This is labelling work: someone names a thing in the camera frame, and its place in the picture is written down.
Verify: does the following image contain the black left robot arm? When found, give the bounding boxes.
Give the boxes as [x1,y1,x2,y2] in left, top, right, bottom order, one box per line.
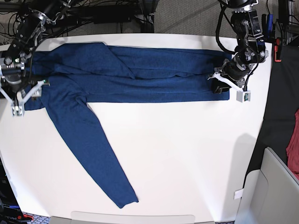
[212,0,268,94]

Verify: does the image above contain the black box under table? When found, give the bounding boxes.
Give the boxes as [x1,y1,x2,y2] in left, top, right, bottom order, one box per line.
[93,10,134,24]

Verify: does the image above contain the blue handled tool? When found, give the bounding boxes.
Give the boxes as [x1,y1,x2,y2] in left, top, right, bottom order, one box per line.
[267,14,273,38]

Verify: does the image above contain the white paper tag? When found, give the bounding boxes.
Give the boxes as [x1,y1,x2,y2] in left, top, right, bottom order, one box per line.
[234,189,244,200]

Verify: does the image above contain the orange black clamp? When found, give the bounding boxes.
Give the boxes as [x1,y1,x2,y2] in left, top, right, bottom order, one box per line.
[274,37,283,63]

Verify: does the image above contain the beige plastic bin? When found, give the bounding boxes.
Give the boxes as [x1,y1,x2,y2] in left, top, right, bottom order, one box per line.
[235,147,299,224]

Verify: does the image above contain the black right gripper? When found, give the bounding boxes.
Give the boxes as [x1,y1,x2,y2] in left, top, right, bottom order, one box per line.
[0,74,30,96]

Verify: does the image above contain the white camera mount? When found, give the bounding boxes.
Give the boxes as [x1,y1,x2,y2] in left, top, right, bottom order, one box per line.
[208,72,251,103]
[0,79,50,117]

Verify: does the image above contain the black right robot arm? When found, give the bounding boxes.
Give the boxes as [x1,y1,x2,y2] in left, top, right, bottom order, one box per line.
[0,0,74,93]

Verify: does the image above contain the blue long-sleeve shirt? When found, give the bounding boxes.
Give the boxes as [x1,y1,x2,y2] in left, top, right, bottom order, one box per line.
[25,42,230,208]

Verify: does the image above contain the red cloth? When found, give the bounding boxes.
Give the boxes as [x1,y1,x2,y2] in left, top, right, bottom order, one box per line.
[286,111,299,179]

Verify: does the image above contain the black cloth cover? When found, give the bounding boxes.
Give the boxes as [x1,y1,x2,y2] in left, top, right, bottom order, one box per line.
[246,45,299,174]

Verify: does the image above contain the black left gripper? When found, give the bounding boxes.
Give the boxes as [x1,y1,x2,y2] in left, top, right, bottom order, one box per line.
[211,59,251,94]

